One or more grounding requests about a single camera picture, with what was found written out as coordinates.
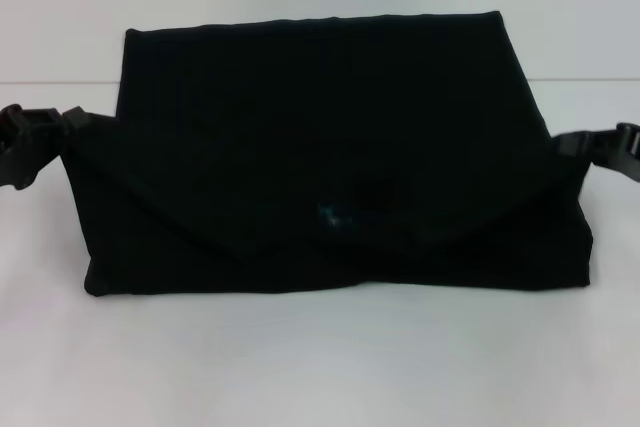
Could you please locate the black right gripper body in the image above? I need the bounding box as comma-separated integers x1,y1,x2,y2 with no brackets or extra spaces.
613,120,640,168

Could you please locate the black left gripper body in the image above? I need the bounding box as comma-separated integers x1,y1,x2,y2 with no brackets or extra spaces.
0,103,65,192

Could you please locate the black t-shirt with FREE print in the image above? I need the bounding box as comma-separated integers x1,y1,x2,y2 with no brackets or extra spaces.
59,10,595,298

